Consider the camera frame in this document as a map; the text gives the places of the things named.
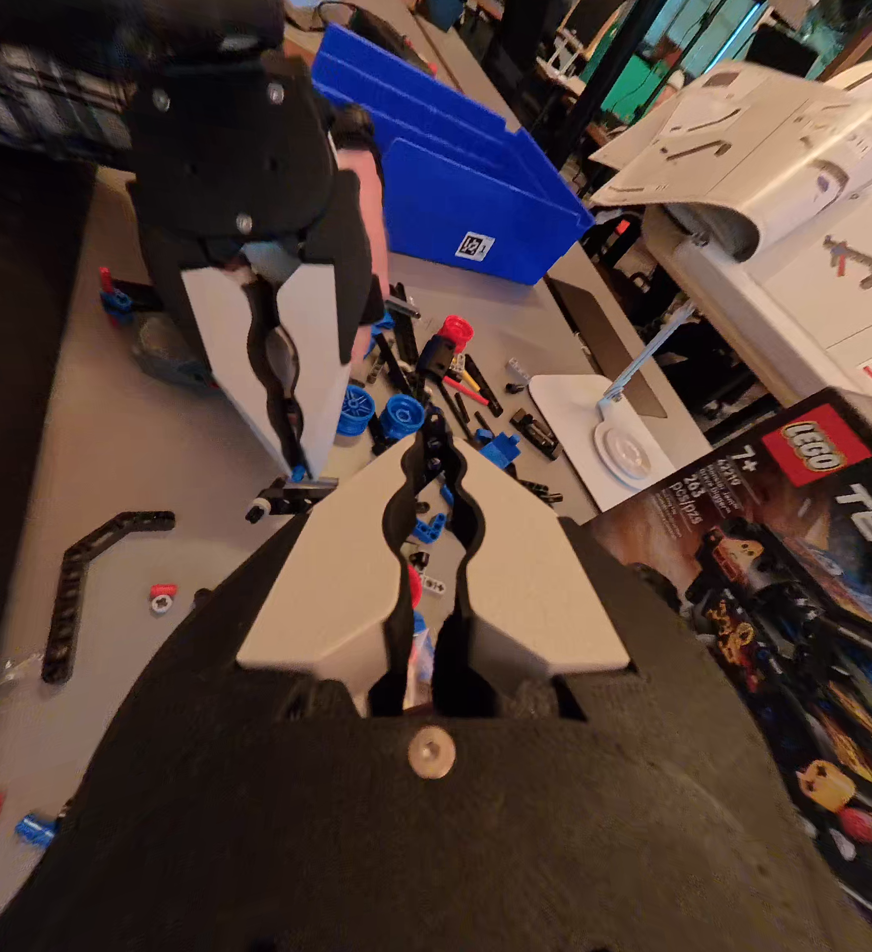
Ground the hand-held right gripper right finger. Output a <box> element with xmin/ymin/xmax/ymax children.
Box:
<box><xmin>439</xmin><ymin>437</ymin><xmax>632</xmax><ymax>700</ymax></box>

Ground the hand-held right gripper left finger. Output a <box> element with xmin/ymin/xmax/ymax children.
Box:
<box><xmin>235</xmin><ymin>433</ymin><xmax>418</xmax><ymax>700</ymax></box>

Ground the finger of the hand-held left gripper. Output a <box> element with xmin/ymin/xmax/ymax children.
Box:
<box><xmin>276</xmin><ymin>262</ymin><xmax>352</xmax><ymax>479</ymax></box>
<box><xmin>180</xmin><ymin>266</ymin><xmax>310</xmax><ymax>480</ymax></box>

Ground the grey motor brick assembly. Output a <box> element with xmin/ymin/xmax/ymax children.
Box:
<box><xmin>97</xmin><ymin>266</ymin><xmax>221</xmax><ymax>391</ymax></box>

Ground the black connector with blue pin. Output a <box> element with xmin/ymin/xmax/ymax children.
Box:
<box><xmin>244</xmin><ymin>463</ymin><xmax>342</xmax><ymax>524</ymax></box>

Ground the black beam piece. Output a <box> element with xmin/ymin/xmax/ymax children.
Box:
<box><xmin>412</xmin><ymin>408</ymin><xmax>458</xmax><ymax>495</ymax></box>

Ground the instruction booklet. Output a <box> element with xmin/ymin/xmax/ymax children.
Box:
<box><xmin>590</xmin><ymin>61</ymin><xmax>872</xmax><ymax>440</ymax></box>

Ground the person's left forearm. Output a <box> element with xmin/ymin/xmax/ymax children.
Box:
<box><xmin>0</xmin><ymin>22</ymin><xmax>135</xmax><ymax>168</ymax></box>

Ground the person's left hand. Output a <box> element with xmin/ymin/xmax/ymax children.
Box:
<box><xmin>343</xmin><ymin>145</ymin><xmax>394</xmax><ymax>361</ymax></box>

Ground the blue toy wheel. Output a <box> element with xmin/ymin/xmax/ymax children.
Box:
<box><xmin>378</xmin><ymin>394</ymin><xmax>427</xmax><ymax>441</ymax></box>
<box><xmin>335</xmin><ymin>384</ymin><xmax>376</xmax><ymax>437</ymax></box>

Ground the pile of black building pieces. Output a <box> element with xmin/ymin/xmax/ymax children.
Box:
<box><xmin>365</xmin><ymin>283</ymin><xmax>567</xmax><ymax>566</ymax></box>

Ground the blue angled panel piece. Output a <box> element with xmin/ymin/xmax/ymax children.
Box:
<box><xmin>478</xmin><ymin>431</ymin><xmax>522</xmax><ymax>470</ymax></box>

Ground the blue plastic bin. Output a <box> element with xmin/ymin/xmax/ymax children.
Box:
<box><xmin>311</xmin><ymin>22</ymin><xmax>594</xmax><ymax>287</ymax></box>

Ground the dark printed toy box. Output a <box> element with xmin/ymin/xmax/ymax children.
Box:
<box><xmin>584</xmin><ymin>387</ymin><xmax>872</xmax><ymax>946</ymax></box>

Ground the black bent beam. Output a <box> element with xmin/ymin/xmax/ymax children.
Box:
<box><xmin>40</xmin><ymin>510</ymin><xmax>176</xmax><ymax>685</ymax></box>

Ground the black rectangular frame piece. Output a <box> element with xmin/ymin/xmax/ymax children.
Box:
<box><xmin>510</xmin><ymin>409</ymin><xmax>563</xmax><ymax>461</ymax></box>

